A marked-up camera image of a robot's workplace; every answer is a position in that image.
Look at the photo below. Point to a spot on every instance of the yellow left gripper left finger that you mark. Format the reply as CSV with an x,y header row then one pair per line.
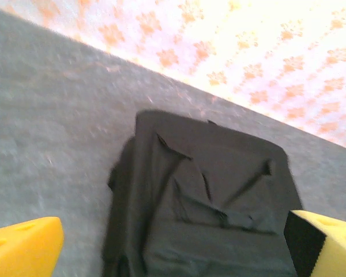
x,y
23,248

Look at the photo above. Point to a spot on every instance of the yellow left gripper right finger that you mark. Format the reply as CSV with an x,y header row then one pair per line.
x,y
328,245

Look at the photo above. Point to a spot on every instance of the black student bag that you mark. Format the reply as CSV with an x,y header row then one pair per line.
x,y
204,144

